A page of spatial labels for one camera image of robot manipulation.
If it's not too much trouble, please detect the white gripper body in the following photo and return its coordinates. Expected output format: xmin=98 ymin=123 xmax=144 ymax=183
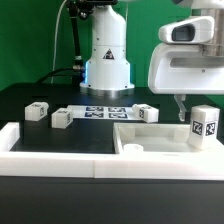
xmin=148 ymin=43 xmax=224 ymax=95

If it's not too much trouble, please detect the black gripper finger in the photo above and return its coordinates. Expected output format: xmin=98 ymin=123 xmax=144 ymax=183
xmin=174 ymin=94 xmax=186 ymax=122

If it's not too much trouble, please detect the white square table top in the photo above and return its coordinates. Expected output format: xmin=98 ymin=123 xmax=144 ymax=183
xmin=113 ymin=123 xmax=224 ymax=156

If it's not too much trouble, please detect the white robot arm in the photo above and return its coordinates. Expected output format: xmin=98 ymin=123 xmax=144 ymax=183
xmin=80 ymin=0 xmax=224 ymax=120

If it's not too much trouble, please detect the white sheet with AprilTags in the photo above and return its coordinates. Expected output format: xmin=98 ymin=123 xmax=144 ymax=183
xmin=68 ymin=105 xmax=138 ymax=120

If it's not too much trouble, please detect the white U-shaped obstacle fence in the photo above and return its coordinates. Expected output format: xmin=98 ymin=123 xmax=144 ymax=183
xmin=0 ymin=122 xmax=224 ymax=180

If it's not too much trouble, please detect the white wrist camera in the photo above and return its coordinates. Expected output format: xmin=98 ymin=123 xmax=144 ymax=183
xmin=158 ymin=16 xmax=215 ymax=44

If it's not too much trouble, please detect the black cable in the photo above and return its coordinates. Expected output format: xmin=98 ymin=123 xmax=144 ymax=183
xmin=35 ymin=67 xmax=83 ymax=84

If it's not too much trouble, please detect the white cable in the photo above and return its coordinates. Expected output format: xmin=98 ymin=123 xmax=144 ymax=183
xmin=50 ymin=0 xmax=69 ymax=85

